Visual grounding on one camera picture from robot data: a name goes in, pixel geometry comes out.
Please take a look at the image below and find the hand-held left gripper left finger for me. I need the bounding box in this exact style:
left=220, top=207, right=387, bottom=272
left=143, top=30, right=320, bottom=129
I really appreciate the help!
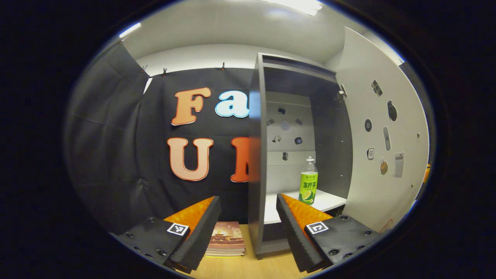
left=115, top=196, right=222, bottom=272

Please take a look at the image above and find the black backdrop cloth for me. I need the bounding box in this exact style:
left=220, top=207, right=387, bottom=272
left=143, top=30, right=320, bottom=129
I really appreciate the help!
left=64, top=41, right=431, bottom=238

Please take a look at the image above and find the small ceiling light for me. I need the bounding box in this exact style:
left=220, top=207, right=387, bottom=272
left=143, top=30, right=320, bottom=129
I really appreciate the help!
left=119, top=22, right=142, bottom=38

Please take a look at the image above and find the green label bottle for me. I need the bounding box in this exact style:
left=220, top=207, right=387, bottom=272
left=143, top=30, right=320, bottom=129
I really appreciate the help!
left=298, top=156, right=319, bottom=206

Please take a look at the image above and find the grey cabinet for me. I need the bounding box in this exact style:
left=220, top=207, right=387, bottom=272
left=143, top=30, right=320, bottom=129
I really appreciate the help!
left=248, top=53, right=354, bottom=259

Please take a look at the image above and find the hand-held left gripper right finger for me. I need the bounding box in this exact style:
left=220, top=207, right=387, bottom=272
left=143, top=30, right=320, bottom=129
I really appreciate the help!
left=276, top=193, right=382, bottom=273

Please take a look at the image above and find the white cabinet shelf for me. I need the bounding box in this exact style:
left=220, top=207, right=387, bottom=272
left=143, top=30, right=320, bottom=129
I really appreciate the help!
left=263, top=189, right=347, bottom=225

